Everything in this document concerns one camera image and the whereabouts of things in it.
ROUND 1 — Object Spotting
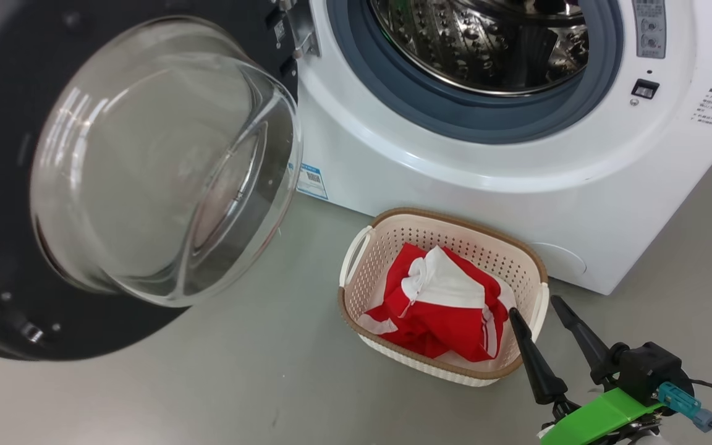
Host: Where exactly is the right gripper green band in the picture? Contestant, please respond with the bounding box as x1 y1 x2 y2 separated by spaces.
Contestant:
508 294 667 445

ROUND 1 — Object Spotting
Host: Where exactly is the red garment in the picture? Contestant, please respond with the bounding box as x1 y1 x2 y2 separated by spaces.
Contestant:
356 242 511 363

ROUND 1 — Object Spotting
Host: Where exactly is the cream perforated laundry basket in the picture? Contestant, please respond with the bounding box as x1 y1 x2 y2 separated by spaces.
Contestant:
337 207 551 389

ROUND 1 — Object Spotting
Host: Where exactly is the white washing machine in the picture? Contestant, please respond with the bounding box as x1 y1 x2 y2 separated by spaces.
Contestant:
263 0 712 297

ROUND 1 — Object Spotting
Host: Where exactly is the steel washing machine drum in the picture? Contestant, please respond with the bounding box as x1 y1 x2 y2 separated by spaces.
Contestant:
368 0 591 97

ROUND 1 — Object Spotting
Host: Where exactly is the blue white label sticker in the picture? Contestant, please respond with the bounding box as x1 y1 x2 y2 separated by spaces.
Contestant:
297 163 331 201

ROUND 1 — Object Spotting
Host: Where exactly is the grey instruction label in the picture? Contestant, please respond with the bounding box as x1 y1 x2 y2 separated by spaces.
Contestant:
632 0 668 61

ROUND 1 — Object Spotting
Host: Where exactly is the cable with teal connector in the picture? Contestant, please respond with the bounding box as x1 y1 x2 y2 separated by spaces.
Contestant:
657 381 712 441

